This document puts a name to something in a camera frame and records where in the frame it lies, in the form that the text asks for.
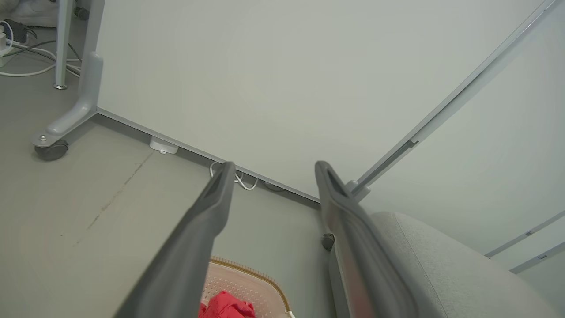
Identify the small white plastic box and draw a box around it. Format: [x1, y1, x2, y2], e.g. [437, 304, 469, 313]
[149, 136, 179, 155]

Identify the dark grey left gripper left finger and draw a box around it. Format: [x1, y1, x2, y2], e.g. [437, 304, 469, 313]
[114, 162, 236, 318]

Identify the grey upholstered seat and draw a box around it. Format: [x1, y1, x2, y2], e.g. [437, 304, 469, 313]
[329, 211, 565, 318]

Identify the thin white looped cable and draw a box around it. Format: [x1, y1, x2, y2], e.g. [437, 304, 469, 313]
[210, 161, 259, 191]

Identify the black power adapter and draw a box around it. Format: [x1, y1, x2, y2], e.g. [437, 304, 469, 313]
[4, 19, 30, 43]

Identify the white floor cable bundle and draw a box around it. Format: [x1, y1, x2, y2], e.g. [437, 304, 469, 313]
[0, 39, 83, 78]

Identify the white power strip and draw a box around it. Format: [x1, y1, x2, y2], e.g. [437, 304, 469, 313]
[0, 26, 14, 68]

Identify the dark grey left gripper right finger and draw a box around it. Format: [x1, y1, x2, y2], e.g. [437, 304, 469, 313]
[315, 161, 418, 318]

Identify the dark grey caster wheel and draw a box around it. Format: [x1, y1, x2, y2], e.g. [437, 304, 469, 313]
[34, 140, 69, 161]

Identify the white partition board on casters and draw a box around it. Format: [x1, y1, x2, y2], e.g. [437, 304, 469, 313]
[353, 0, 565, 274]
[32, 0, 557, 204]

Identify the beige perforated laundry basket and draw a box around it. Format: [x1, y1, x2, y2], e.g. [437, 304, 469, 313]
[201, 256, 294, 318]

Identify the red cloth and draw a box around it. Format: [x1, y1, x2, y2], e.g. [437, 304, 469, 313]
[198, 290, 256, 318]

